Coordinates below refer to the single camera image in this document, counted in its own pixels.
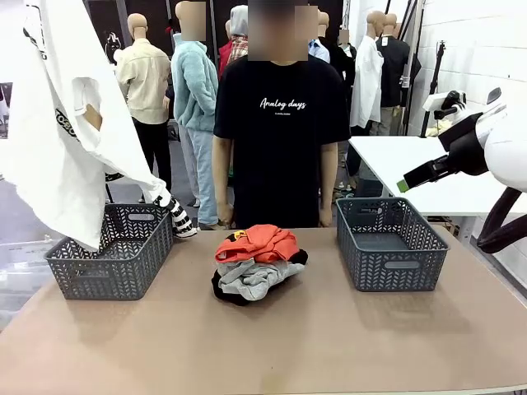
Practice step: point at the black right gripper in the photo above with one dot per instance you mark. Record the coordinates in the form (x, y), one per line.
(465, 148)

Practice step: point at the grey sweat shorts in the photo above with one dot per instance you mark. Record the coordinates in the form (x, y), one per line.
(251, 282)

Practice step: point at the cream cloth pile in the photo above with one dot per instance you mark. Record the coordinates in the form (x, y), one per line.
(433, 131)

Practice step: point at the black light stand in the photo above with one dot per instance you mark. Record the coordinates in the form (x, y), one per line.
(432, 82)

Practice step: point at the mannequin in grey hood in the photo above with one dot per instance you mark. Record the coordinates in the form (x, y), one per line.
(236, 45)

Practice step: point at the mannequin in black shirt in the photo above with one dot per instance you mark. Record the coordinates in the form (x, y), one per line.
(395, 74)

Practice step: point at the white table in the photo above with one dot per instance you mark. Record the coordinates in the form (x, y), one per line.
(383, 164)

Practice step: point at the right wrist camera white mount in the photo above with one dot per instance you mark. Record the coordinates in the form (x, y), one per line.
(432, 102)

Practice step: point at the black trousers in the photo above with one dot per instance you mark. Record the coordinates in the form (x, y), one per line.
(224, 294)

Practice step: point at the mannequin in white shirt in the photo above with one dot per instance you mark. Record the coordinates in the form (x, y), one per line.
(366, 82)

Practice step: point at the white printed t-shirt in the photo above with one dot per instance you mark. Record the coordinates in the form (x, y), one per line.
(53, 164)

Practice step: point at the person's left hand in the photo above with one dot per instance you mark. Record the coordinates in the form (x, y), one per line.
(326, 216)

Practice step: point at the person's right forearm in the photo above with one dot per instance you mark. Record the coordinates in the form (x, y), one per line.
(222, 173)

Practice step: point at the mannequin in teal fleece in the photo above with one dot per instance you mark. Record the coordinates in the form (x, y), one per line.
(193, 90)

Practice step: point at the orange t-shirt yellow print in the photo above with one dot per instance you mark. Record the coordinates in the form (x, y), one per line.
(263, 244)

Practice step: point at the person in black t-shirt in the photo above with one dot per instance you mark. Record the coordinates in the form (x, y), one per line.
(280, 156)

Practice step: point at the person's right hand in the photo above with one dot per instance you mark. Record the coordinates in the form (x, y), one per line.
(225, 215)

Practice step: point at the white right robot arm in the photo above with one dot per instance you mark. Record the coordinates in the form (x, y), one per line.
(508, 156)

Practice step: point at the mannequin in beige shirt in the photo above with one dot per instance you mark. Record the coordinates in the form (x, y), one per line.
(144, 82)

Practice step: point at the person's left forearm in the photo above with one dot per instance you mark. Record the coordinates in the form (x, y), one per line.
(328, 177)

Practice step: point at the grey plastic woven basket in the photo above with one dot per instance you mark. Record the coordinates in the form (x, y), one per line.
(107, 275)
(391, 271)

